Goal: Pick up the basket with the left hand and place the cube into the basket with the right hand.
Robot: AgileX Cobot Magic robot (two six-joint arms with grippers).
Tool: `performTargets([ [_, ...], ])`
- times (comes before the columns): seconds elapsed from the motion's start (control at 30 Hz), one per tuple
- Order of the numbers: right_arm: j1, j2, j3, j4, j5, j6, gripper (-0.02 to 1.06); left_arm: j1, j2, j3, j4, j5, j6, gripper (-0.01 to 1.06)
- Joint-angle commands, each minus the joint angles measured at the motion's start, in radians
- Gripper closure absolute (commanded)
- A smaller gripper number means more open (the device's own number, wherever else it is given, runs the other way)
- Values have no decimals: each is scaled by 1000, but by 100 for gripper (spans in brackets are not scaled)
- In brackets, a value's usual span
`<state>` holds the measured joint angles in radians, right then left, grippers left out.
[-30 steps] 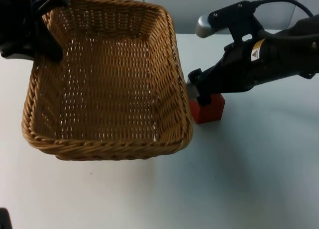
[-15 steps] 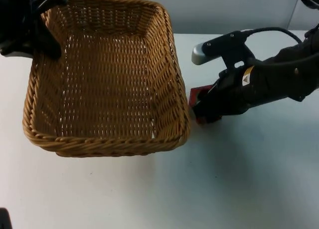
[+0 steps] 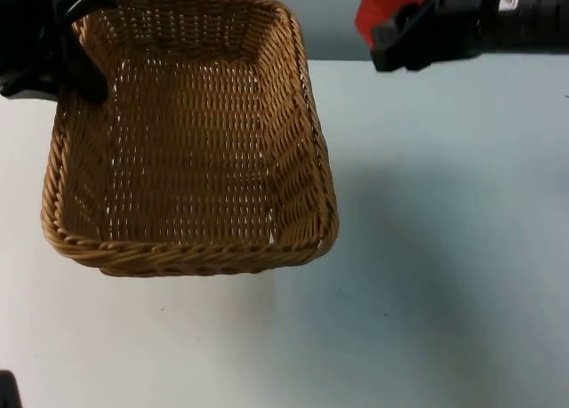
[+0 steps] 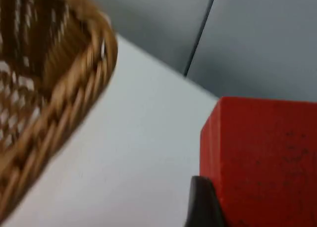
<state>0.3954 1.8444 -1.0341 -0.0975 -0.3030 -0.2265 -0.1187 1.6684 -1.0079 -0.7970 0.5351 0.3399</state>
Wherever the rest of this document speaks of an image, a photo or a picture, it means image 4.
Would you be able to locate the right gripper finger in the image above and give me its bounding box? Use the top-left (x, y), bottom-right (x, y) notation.
top-left (183, 176), bottom-right (226, 227)

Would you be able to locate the pale brown wicker basket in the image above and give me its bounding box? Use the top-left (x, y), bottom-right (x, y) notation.
top-left (0, 0), bottom-right (118, 225)

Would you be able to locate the red cube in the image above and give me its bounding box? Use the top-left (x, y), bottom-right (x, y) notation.
top-left (199, 96), bottom-right (317, 227)

